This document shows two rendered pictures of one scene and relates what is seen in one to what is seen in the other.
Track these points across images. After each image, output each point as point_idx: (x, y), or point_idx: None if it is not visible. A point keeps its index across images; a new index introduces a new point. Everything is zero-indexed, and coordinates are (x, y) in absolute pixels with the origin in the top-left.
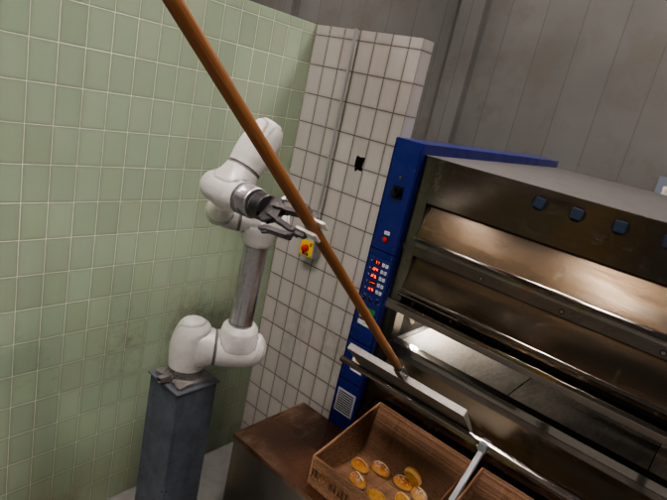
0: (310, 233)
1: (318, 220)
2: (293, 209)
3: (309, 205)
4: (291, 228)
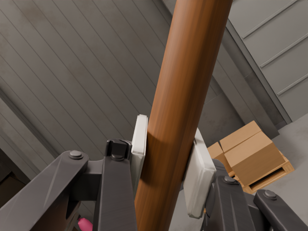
0: (199, 134)
1: (140, 123)
2: (118, 206)
3: (68, 151)
4: (233, 180)
